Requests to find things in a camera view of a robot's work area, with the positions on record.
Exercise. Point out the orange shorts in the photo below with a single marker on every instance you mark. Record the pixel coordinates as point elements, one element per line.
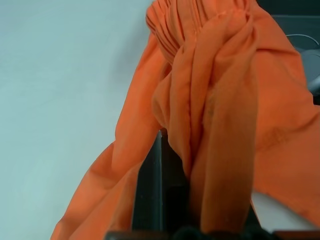
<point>225,100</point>

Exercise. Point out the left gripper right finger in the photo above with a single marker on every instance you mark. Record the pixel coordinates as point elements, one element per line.
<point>253,217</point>

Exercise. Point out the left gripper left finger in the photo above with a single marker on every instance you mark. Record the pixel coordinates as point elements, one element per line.
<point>160,190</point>

